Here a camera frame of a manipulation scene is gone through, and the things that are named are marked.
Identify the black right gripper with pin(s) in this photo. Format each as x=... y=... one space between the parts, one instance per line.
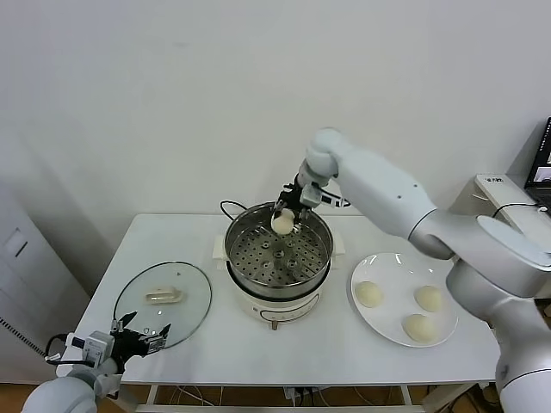
x=292 y=197

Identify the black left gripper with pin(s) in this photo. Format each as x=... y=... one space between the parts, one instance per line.
x=129 y=342

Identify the white steamed baozi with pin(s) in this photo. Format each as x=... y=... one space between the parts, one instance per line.
x=429 y=298
x=418 y=328
x=369 y=295
x=282 y=224

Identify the round glass pot lid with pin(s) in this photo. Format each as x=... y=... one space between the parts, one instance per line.
x=189 y=301

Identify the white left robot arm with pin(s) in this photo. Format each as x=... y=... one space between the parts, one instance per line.
x=64 y=393

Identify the stainless steel steamer basket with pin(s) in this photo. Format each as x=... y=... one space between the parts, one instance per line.
x=254 y=226

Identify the cream white electric cooker base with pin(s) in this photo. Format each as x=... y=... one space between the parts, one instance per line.
x=267 y=307

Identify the white grey cabinet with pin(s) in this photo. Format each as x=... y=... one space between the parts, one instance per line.
x=26 y=279

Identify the large white round plate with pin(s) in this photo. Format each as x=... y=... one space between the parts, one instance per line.
x=387 y=322

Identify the white side desk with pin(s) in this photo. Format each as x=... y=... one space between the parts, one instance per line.
x=503 y=193

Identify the black open laptop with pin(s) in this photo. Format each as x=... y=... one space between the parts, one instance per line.
x=540 y=172

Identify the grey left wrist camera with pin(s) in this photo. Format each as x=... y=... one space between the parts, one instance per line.
x=97 y=347

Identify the white table frame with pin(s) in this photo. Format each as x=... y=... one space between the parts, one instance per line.
x=408 y=395

